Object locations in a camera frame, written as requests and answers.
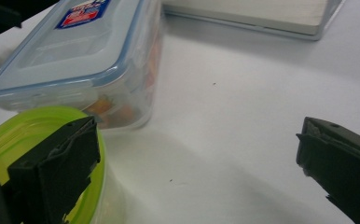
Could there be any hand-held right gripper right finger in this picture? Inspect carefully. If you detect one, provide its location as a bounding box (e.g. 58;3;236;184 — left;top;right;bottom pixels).
296;116;360;224

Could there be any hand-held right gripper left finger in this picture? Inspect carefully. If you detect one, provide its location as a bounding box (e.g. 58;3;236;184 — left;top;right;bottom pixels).
7;116;102;224

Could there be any round green lidded container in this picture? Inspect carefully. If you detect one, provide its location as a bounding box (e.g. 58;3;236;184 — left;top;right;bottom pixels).
0;105;107;224

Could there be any white wire shelf rack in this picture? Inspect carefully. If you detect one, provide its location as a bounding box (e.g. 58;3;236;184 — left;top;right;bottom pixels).
160;0;347;42

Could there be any clear lidded food container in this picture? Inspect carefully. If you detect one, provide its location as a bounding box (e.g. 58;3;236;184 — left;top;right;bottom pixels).
0;0;164;131

